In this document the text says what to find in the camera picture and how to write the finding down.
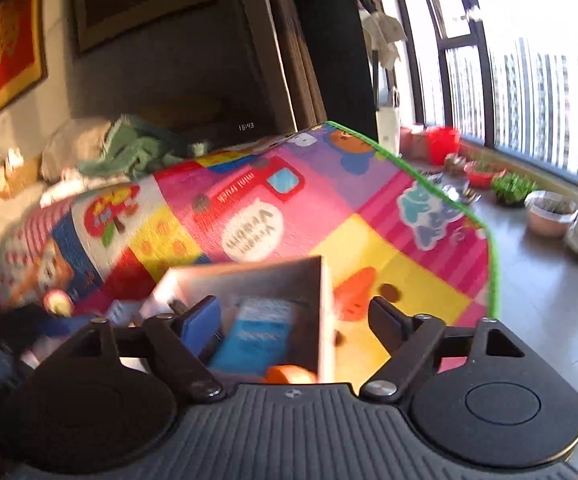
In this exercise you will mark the blue plastic packet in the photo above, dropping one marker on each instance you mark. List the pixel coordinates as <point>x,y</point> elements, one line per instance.
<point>254,340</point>

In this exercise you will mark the black window frame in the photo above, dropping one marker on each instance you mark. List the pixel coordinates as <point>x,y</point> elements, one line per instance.
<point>484,85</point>

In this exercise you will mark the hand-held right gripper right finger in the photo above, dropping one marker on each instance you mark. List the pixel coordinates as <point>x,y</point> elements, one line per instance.
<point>384,316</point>

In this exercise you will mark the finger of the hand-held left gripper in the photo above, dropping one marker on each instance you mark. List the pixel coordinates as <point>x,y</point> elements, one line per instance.
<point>64,326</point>

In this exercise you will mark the small yellow and red toy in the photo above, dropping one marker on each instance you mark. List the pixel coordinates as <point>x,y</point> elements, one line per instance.
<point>59,303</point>

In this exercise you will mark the beige round plant pot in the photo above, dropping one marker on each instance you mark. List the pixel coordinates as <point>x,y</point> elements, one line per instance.
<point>549,220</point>

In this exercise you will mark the red bucket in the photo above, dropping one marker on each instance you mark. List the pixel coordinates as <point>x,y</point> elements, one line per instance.
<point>443,146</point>

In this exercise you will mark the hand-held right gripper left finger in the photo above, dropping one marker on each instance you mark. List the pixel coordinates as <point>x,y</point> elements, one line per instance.
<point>201,325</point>

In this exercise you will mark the metal bowl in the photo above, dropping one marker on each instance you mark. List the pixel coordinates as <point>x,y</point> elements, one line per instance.
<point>461,195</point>

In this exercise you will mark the hanging white cloth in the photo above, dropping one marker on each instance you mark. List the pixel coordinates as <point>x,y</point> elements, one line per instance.
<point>386,35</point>

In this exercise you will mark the beige pillow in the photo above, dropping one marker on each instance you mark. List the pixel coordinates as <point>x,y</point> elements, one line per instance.
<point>69,147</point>

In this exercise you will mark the dark curtain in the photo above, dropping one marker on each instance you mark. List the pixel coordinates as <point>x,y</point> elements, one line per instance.
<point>329,35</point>

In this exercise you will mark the beige cardboard box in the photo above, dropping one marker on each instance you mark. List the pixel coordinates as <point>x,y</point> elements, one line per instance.
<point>249,280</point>

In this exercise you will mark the digital clock display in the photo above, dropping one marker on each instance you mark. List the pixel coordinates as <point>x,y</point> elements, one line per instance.
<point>245,126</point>

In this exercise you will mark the brown pillow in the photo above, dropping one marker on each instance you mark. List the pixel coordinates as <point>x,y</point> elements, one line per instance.
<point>19,180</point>

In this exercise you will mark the white plastic container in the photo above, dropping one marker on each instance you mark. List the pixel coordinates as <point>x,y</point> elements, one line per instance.
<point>388,132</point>

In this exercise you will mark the red framed picture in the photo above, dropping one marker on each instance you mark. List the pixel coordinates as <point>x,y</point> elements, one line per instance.
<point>11,45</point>

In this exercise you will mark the colourful cartoon play mat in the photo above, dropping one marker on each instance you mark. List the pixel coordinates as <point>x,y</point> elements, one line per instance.
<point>369,220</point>

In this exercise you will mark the red bowl with plant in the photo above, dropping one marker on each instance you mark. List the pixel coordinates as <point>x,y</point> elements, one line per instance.
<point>484,177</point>

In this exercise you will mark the wooden panel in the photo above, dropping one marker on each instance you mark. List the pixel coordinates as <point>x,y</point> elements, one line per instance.
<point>279,45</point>

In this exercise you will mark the orange round toy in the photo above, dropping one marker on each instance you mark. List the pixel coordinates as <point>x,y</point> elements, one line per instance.
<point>291,374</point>

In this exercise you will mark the green towel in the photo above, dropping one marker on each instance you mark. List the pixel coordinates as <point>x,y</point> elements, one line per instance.
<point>129,152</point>

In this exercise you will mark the pink plant pot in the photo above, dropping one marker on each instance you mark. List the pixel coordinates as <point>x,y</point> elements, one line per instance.
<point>413,142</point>

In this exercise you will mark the green plant in pot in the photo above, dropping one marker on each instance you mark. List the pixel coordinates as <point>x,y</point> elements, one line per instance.
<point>514,190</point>

